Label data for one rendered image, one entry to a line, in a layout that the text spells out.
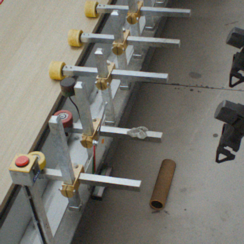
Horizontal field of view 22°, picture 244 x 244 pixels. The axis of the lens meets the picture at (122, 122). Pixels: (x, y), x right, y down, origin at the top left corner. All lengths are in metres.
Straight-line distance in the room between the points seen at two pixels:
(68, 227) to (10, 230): 0.22
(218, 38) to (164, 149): 1.16
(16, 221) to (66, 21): 1.12
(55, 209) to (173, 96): 1.62
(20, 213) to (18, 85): 0.61
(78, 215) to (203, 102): 1.70
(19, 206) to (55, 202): 0.21
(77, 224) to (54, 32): 1.07
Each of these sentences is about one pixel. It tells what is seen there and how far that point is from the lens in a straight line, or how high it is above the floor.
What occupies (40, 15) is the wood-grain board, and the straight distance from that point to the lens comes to 3.21.
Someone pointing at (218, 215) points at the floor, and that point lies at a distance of 3.28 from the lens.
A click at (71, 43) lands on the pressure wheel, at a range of 2.89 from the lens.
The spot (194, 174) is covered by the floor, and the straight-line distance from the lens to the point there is 3.47.
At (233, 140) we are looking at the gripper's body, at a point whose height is 1.09.
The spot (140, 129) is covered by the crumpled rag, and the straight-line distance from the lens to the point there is 2.48.
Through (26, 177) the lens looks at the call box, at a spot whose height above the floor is 1.19.
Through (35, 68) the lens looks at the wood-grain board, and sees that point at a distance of 2.84.
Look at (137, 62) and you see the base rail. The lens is 3.10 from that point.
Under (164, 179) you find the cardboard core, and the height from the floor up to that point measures 0.08.
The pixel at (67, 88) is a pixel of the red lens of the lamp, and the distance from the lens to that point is 2.33.
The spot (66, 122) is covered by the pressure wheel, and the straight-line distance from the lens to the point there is 2.52.
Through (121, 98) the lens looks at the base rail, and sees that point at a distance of 2.90.
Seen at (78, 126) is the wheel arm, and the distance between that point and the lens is 2.55.
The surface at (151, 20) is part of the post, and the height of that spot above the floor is 0.77.
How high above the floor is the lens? 2.55
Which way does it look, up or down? 42 degrees down
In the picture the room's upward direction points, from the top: 8 degrees counter-clockwise
